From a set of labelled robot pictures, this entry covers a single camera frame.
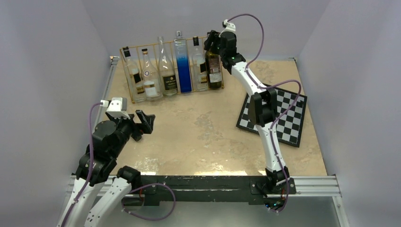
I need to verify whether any dark green wine bottle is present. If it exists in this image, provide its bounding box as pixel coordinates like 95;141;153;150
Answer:
205;51;222;89

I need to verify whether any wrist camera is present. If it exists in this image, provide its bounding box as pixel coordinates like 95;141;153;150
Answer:
106;97;130;119
219;19;236;36

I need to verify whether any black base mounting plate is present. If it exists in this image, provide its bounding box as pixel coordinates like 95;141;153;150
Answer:
124;175;296;206

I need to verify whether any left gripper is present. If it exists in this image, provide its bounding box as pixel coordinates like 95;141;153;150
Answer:
106;109;154;157

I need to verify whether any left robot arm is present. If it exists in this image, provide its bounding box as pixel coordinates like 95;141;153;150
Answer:
57;110;156;227

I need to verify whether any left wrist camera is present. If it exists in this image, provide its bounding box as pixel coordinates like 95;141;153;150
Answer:
106;97;130;119

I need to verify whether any gold wire wine rack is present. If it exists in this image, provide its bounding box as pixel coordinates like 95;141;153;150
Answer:
120;32;224;103

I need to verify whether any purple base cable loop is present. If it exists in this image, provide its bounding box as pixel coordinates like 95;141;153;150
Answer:
121;183;176;221

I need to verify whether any clear bottle black gold label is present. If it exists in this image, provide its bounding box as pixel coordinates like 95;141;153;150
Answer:
123;46;146;103

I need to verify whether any clear bottle black cap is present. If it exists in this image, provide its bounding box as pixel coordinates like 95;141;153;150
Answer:
192;36;208;91

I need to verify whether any black white chessboard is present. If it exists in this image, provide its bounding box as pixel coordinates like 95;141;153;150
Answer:
236;87;307;148

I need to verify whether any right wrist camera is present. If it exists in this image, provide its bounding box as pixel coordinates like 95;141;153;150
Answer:
219;19;236;36

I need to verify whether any clear bottle dark label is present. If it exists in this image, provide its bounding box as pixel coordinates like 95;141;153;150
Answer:
157;36;178;96

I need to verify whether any tall blue gradient bottle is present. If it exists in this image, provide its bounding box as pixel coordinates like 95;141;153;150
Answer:
174;31;192;93

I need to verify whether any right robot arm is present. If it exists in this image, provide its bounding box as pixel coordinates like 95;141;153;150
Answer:
204;30;291;193

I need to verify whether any clear bottle gold white label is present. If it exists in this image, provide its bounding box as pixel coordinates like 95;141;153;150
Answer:
142;48;163;100

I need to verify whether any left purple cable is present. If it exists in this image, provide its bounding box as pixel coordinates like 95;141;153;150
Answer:
58;102;109;227

